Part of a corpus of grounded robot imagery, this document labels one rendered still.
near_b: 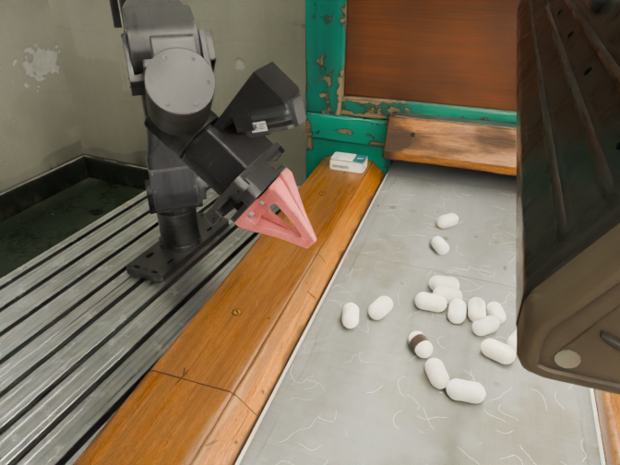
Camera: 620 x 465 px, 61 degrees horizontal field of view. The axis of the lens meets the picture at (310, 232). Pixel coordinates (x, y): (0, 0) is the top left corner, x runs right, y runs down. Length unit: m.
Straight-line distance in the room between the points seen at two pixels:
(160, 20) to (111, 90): 2.09
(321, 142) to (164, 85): 0.58
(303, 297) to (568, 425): 0.30
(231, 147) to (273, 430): 0.26
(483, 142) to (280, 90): 0.49
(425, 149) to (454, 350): 0.40
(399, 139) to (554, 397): 0.49
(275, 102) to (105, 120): 2.29
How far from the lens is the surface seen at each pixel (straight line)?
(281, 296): 0.61
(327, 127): 0.98
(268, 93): 0.47
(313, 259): 0.68
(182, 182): 0.80
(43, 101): 2.76
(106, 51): 2.60
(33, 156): 2.74
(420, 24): 0.92
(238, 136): 0.52
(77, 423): 0.66
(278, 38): 2.07
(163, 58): 0.46
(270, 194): 0.50
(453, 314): 0.62
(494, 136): 0.90
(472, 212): 0.88
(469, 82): 0.93
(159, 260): 0.86
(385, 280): 0.69
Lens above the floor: 1.14
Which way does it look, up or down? 31 degrees down
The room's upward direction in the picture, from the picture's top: straight up
